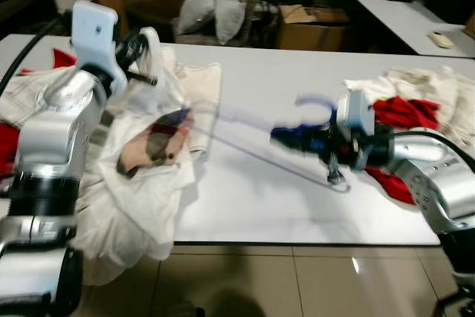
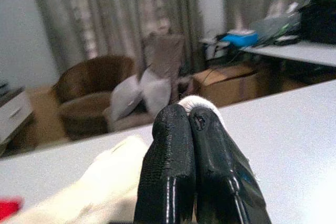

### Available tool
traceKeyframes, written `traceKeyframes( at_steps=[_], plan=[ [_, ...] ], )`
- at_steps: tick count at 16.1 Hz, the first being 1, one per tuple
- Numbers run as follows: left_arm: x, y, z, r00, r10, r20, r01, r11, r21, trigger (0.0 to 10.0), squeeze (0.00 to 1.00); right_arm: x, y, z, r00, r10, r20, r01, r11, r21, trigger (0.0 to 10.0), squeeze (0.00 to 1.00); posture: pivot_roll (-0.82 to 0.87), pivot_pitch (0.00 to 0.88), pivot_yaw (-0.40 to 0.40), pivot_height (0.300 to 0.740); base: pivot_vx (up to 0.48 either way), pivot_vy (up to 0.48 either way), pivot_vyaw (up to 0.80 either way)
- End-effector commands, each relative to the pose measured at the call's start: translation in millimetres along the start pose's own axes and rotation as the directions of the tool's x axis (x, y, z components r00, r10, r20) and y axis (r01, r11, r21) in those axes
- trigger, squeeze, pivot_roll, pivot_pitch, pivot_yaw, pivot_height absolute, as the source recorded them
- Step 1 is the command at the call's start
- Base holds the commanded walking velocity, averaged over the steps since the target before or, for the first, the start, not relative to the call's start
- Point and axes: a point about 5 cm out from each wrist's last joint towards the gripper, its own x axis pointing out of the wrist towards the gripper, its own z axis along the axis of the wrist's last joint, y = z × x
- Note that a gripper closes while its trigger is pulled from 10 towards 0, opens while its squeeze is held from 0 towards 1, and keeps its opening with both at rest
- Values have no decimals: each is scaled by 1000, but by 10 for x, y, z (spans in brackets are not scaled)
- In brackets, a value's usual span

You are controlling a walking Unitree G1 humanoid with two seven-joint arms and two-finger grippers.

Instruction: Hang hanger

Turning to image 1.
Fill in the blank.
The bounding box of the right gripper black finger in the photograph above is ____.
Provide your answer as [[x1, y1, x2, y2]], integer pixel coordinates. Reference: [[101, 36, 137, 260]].
[[273, 125, 331, 141], [271, 139, 331, 156]]

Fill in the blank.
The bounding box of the purple plastic hanger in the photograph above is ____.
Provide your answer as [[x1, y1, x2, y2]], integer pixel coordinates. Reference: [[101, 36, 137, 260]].
[[186, 94, 353, 193]]

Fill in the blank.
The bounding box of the white t-shirt colour print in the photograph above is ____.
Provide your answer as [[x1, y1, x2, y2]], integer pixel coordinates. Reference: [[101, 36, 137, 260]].
[[74, 26, 223, 286]]

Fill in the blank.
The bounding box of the dark brown armchair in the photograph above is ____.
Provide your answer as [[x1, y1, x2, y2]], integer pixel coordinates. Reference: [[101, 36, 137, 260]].
[[122, 0, 179, 43]]

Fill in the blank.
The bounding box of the grey pillow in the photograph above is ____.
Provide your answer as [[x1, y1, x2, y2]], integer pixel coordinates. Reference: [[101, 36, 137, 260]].
[[214, 0, 247, 45], [177, 0, 217, 36]]

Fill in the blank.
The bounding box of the open cardboard box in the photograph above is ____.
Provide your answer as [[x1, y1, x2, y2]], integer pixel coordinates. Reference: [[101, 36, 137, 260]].
[[278, 4, 351, 52]]

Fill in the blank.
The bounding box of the wooden speaker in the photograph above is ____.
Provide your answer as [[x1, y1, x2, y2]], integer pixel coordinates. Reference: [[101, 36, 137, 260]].
[[464, 11, 475, 39]]

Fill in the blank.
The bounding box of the crumpled cream garment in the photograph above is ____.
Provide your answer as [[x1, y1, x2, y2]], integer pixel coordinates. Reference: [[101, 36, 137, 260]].
[[344, 66, 475, 136]]

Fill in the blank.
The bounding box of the small beige box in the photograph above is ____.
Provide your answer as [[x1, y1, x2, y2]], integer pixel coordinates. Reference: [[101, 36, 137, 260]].
[[429, 31, 455, 50]]

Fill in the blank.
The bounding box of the grey side table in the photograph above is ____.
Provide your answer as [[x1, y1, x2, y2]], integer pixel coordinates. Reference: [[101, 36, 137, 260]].
[[315, 0, 475, 58]]

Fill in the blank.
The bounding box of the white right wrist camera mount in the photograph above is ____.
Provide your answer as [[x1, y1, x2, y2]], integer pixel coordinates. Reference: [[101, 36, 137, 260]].
[[336, 91, 376, 171]]

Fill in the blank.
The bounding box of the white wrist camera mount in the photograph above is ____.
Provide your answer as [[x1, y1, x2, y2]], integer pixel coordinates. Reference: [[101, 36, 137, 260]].
[[71, 0, 128, 95], [336, 91, 376, 171]]

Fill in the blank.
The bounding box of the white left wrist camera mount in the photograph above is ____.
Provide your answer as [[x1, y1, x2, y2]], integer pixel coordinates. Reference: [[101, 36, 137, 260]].
[[71, 0, 128, 95]]

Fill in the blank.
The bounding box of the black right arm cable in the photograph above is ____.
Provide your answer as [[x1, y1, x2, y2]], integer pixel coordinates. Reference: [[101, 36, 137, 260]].
[[386, 130, 475, 177]]

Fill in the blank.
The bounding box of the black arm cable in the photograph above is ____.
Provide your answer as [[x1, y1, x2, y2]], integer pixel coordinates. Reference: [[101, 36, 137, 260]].
[[386, 130, 475, 177], [0, 16, 75, 95]]

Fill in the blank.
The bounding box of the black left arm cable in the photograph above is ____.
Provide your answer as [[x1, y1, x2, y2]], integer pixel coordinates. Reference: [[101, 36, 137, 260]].
[[0, 16, 75, 95]]

